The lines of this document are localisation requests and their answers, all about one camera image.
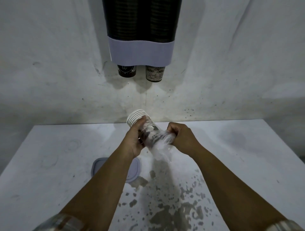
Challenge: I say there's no person's right hand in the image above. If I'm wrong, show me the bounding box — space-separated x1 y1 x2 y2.
166 122 201 157

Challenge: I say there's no person's left hand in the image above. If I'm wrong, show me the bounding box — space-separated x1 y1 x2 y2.
124 116 148 158

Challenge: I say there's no stack of black paper cups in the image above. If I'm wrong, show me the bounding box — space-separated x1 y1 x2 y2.
127 109 177 148

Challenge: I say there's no clear plastic sleeve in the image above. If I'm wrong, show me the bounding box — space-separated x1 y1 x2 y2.
137 120 178 165

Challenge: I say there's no person's left forearm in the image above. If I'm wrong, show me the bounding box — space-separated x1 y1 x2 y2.
57 145 136 222

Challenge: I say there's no person's right forearm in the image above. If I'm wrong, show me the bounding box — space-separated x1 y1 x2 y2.
188 146 286 226

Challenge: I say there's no black paper cup white print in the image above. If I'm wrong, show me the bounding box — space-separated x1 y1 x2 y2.
146 65 166 82

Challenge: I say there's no black printed paper cup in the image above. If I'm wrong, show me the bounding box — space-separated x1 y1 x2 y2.
117 65 137 78

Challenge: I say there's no grey square container lid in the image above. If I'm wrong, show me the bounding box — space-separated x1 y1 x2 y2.
92 158 141 183

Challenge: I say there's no black cup dispenser with white band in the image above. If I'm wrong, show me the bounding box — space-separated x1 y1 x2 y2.
102 0 180 66

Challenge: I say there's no person's left plaid sleeve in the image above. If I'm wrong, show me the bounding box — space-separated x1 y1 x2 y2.
32 213 93 231

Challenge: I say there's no person's plaid sleeve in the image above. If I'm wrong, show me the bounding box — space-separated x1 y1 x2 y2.
260 219 304 231
32 213 93 231

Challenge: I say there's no person's right plaid sleeve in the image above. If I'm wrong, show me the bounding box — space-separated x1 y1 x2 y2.
260 219 304 231

